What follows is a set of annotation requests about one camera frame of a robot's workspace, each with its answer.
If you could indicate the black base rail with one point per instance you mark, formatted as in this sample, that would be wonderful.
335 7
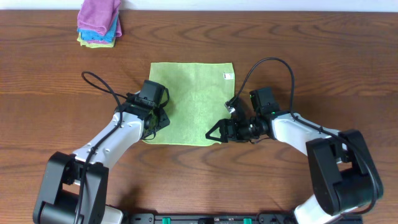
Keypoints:
264 218

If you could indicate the purple folded cloth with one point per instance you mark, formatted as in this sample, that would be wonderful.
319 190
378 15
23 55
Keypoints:
98 15

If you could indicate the light green folded cloth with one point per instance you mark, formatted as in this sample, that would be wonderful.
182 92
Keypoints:
93 44

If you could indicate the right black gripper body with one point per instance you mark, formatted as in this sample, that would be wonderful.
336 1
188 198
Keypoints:
232 129

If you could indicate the green microfiber cloth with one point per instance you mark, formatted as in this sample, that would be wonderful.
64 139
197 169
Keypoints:
198 92

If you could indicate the blue folded cloth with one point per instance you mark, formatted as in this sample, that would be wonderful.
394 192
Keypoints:
108 37

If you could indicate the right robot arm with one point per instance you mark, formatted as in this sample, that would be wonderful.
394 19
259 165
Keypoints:
344 177

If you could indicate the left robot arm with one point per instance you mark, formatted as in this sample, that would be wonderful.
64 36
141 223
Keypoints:
74 186

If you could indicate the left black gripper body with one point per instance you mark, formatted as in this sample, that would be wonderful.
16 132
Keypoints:
158 121

